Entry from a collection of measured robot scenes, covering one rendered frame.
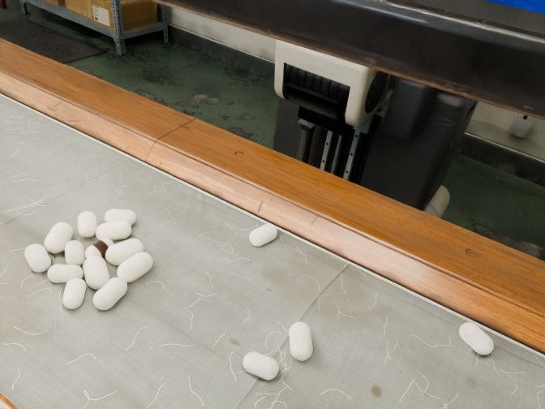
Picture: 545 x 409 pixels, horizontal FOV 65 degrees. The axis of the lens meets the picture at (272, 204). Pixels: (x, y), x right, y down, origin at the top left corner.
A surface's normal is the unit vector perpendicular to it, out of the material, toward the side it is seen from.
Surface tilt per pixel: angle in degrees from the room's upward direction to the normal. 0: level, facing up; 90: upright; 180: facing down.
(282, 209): 45
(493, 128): 88
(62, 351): 0
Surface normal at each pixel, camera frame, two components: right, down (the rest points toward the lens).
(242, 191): -0.28, -0.20
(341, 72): -0.59, 0.56
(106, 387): 0.11, -0.78
